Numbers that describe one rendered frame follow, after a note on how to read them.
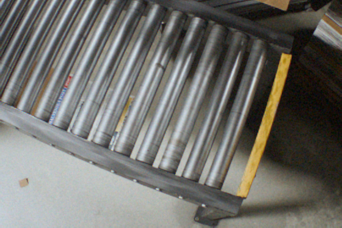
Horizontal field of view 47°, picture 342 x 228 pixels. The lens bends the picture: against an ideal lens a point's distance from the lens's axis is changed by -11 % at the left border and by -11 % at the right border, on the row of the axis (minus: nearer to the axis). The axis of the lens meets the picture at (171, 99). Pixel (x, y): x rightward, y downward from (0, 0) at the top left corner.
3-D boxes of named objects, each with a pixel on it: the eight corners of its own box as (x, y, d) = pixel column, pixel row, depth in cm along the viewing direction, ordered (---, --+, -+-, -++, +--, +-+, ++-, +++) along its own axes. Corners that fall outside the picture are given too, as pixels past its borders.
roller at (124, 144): (182, 17, 132) (192, 14, 128) (123, 161, 119) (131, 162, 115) (170, 9, 130) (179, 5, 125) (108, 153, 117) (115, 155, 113)
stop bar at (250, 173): (291, 57, 121) (293, 54, 119) (246, 200, 110) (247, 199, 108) (281, 53, 122) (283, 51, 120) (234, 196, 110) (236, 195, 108)
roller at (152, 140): (202, 24, 131) (212, 21, 127) (144, 169, 118) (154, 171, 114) (190, 15, 129) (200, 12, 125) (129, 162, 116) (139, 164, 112)
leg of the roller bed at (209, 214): (216, 209, 186) (237, 199, 121) (212, 221, 185) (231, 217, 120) (204, 205, 187) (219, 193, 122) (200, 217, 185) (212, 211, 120)
